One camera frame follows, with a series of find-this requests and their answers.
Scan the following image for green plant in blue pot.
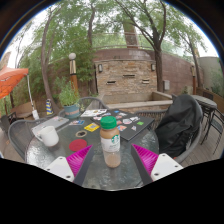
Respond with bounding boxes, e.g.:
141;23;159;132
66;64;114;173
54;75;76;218
57;81;82;120

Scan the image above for green-capped coffee drink bottle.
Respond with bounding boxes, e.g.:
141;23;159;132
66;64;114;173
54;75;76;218
99;115;122;169

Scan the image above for black laptop with stickers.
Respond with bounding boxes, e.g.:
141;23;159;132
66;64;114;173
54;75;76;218
90;109;155;142

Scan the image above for orange patio umbrella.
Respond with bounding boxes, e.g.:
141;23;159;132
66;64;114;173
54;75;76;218
0;66;30;100

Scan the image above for black jacket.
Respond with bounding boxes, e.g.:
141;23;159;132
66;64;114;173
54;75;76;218
154;94;203;158

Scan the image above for white sticker sheet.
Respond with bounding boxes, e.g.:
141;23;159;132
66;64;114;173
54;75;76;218
80;108;108;118

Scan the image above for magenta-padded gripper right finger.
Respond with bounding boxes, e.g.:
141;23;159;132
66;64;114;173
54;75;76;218
130;143;184;187

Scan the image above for round grey patio table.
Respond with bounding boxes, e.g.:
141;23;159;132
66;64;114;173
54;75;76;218
191;94;218;111

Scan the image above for silver laptop with stickers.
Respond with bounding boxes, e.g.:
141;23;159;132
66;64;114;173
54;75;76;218
30;115;70;137

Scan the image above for blue yellow striped bollard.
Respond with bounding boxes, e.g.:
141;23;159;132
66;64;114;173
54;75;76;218
45;98;54;116

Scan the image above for wooden lamp post with globe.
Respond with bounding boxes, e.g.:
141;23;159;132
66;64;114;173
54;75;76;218
68;52;80;96

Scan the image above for yellow square card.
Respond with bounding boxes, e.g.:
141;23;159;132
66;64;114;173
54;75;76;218
83;122;101;133

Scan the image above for flat round red coaster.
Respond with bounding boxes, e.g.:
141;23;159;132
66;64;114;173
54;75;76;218
68;138;88;153

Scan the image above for grey metal mesh chair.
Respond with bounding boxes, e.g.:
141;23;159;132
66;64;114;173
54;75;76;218
134;99;204;164
7;118;48;161
58;96;109;118

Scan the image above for black metal chair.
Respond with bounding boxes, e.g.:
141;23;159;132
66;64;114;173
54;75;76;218
199;108;224;154

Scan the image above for small colourful sticker card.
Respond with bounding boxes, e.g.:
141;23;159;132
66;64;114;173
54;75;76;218
69;119;86;126

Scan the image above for white ceramic mug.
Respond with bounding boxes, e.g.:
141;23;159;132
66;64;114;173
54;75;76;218
35;125;60;148

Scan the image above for wooden bench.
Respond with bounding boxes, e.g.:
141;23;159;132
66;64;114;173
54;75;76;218
11;100;37;119

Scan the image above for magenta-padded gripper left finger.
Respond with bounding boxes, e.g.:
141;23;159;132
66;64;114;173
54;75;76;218
44;144;96;187

